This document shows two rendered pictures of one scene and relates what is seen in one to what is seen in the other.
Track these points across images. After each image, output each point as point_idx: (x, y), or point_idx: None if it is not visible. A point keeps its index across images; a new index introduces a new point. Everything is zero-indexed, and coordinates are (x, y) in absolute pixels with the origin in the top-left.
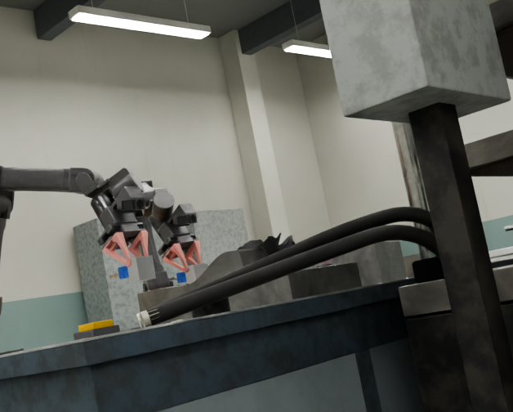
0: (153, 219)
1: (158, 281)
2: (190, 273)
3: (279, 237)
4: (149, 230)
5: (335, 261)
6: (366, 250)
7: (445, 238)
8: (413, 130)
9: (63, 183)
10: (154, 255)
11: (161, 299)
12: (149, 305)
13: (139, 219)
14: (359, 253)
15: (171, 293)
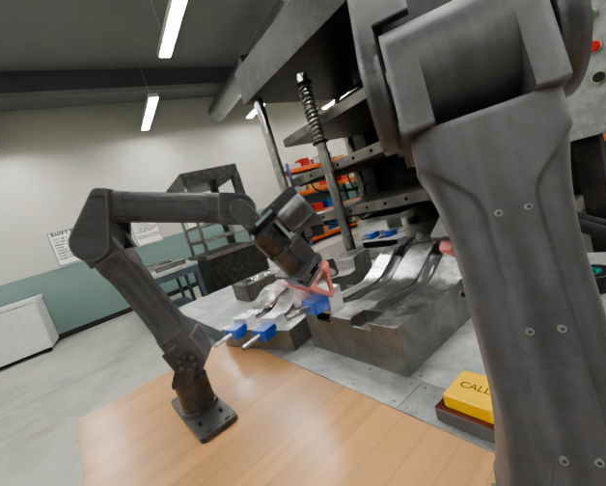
0: (276, 232)
1: (204, 341)
2: (336, 296)
3: (420, 235)
4: (147, 269)
5: (356, 266)
6: (366, 255)
7: None
8: (600, 144)
9: None
10: (175, 306)
11: (427, 319)
12: (415, 336)
13: (128, 254)
14: (364, 257)
15: (438, 306)
